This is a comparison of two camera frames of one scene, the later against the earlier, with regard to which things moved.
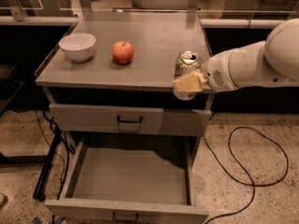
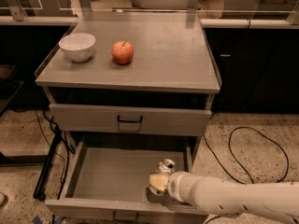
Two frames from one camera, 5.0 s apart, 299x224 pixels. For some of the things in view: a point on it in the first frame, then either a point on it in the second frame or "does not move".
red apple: [122, 52] does not move
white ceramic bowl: [78, 46] does not move
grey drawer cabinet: [120, 144] does not move
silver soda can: [188, 63] -> [165, 166]
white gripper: [216, 72] -> [175, 184]
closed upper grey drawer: [129, 119] does not move
